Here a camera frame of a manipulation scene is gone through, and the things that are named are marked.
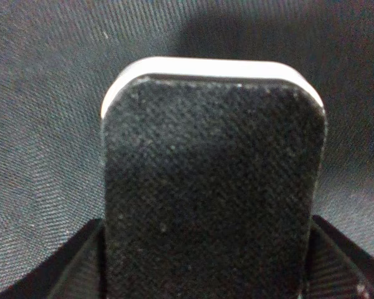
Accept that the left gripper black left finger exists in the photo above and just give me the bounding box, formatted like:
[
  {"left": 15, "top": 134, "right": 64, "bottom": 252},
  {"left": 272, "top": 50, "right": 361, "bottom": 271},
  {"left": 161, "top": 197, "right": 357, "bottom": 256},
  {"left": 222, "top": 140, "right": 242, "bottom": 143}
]
[{"left": 0, "top": 219, "right": 107, "bottom": 298}]

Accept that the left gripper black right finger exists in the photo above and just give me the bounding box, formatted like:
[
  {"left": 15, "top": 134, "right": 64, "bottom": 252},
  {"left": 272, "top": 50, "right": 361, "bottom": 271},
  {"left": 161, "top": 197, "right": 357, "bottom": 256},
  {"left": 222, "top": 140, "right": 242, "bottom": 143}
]
[{"left": 302, "top": 216, "right": 374, "bottom": 298}]

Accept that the black and white board eraser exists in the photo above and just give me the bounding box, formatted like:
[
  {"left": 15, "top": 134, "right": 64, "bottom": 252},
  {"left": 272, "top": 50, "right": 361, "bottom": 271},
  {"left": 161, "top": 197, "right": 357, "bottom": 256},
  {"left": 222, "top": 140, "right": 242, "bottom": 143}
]
[{"left": 101, "top": 57, "right": 327, "bottom": 298}]

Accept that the black tablecloth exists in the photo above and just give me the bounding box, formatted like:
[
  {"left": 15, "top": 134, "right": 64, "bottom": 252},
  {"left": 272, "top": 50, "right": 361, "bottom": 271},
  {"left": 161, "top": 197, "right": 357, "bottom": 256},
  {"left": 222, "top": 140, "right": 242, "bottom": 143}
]
[{"left": 0, "top": 1, "right": 374, "bottom": 293}]

